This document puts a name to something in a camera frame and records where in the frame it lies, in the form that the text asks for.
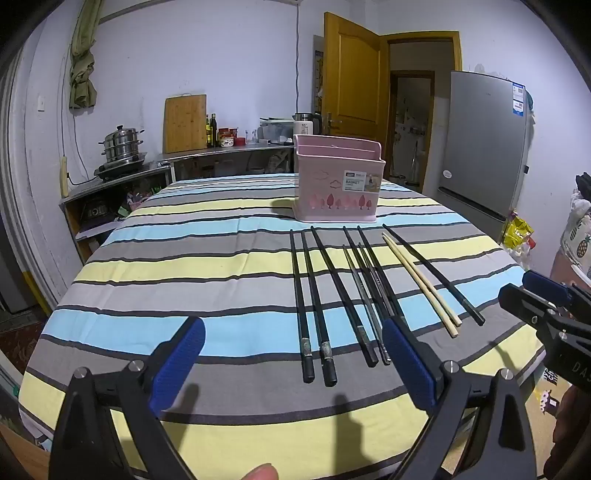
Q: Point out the person's right hand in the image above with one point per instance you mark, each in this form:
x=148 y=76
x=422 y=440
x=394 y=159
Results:
x=575 y=424

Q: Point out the black chopstick with silver band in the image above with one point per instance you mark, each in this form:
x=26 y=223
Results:
x=299 y=300
x=315 y=300

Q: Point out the yellow wooden door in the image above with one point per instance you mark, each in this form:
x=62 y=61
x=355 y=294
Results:
x=351 y=83

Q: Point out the steel kitchen counter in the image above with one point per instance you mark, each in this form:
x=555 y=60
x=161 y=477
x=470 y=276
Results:
x=221 y=151

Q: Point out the striped tablecloth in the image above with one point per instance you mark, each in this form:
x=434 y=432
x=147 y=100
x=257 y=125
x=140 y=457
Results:
x=184 y=258

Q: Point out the gas stove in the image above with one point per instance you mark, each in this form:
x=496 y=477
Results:
x=115 y=171

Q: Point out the pink plastic utensil basket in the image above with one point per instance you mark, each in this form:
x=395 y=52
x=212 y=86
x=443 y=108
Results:
x=323 y=184

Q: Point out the small pink woven basket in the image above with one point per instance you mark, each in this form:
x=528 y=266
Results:
x=137 y=199

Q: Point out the pale wooden chopstick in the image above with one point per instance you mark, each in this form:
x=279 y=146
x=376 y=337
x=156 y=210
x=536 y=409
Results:
x=430 y=288
x=420 y=288

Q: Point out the yellow-green oil bottle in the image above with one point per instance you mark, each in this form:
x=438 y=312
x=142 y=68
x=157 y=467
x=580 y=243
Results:
x=207 y=134

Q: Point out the grey refrigerator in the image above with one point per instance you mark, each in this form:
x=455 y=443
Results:
x=480 y=147

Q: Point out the pineapple print cloth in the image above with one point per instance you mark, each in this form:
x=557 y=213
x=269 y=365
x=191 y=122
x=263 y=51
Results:
x=575 y=240

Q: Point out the clear plastic storage container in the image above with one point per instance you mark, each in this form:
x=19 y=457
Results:
x=274 y=129

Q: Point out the plain black chopstick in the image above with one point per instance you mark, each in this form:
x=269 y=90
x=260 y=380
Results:
x=364 y=265
x=379 y=267
x=342 y=295
x=437 y=277

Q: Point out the thin metal chopstick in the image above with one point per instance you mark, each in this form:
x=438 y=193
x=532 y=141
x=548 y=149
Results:
x=364 y=300
x=369 y=279

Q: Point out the white patterned jar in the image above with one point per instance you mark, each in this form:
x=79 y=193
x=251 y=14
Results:
x=227 y=141

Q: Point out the green hanging cloth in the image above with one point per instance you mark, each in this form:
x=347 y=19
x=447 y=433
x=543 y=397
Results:
x=83 y=69

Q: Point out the yellow door frame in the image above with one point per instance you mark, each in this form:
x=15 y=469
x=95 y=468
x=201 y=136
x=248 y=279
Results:
x=425 y=37

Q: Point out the blue refrigerator sticker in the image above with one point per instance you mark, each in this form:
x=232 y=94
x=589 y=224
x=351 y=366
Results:
x=519 y=99

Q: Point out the dark oil bottle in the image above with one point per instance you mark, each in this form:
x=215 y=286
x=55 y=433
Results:
x=213 y=131

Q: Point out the black clothing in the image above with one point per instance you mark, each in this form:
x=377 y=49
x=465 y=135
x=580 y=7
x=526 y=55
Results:
x=584 y=187

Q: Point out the bamboo cutting board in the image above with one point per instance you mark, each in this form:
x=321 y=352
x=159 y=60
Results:
x=184 y=124

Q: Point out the yellow power strip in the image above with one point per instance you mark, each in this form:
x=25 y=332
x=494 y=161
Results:
x=64 y=177

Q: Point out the hanging wall calendar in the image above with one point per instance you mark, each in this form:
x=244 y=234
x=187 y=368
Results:
x=318 y=74

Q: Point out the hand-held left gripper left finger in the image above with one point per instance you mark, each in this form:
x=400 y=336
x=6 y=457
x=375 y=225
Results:
x=180 y=364

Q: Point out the person's left hand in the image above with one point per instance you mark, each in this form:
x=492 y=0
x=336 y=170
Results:
x=258 y=473

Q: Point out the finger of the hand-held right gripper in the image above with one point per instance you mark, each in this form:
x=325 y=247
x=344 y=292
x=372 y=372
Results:
x=545 y=281
x=517 y=297

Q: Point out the white electric kettle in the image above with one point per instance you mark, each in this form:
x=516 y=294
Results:
x=302 y=124

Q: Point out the yellow snack bag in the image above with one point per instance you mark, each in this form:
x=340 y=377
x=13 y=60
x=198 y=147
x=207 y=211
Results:
x=517 y=230

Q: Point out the low wooden shelf unit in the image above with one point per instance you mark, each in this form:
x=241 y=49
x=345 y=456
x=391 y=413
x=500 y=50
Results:
x=92 y=189

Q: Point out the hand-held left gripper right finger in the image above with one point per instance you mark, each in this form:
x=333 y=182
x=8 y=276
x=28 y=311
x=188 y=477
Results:
x=406 y=364

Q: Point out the stainless steel steamer pot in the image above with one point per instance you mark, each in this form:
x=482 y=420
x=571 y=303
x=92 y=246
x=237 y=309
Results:
x=121 y=145

